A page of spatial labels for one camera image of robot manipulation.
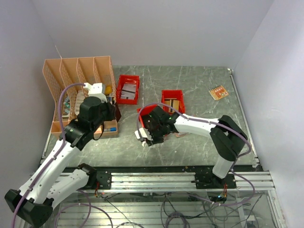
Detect small blue grey item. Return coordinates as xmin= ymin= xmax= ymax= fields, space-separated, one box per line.
xmin=104 ymin=127 xmax=117 ymax=132

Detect gold cards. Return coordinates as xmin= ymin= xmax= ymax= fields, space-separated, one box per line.
xmin=164 ymin=98 xmax=180 ymax=114

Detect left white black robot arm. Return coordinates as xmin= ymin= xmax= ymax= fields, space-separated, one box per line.
xmin=5 ymin=96 xmax=116 ymax=228

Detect orange spiral notepad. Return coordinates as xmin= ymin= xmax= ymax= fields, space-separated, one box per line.
xmin=209 ymin=85 xmax=229 ymax=101

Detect aluminium frame rails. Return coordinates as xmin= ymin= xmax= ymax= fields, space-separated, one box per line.
xmin=41 ymin=165 xmax=286 ymax=228

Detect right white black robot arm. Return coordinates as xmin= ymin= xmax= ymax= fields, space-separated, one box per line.
xmin=137 ymin=106 xmax=251 ymax=188

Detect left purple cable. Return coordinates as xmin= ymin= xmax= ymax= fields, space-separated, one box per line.
xmin=11 ymin=83 xmax=112 ymax=228

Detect brown leather card holder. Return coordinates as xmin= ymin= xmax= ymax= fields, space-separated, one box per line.
xmin=165 ymin=133 xmax=190 ymax=140

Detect white black cards stack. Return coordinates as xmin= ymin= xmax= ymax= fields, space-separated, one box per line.
xmin=121 ymin=83 xmax=136 ymax=100

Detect yellow round object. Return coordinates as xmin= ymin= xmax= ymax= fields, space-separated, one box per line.
xmin=104 ymin=86 xmax=113 ymax=95

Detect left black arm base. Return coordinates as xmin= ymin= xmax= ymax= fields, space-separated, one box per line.
xmin=77 ymin=163 xmax=112 ymax=190

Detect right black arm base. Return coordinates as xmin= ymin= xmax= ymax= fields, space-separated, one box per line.
xmin=191 ymin=172 xmax=237 ymax=189

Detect red plastic bin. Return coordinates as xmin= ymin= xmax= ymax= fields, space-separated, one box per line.
xmin=161 ymin=90 xmax=185 ymax=114
xmin=116 ymin=75 xmax=140 ymax=105
xmin=139 ymin=104 xmax=164 ymax=130

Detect pink mesh desk organizer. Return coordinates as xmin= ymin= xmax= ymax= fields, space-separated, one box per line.
xmin=43 ymin=56 xmax=121 ymax=138

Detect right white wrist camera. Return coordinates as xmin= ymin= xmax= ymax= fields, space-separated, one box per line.
xmin=134 ymin=128 xmax=153 ymax=147

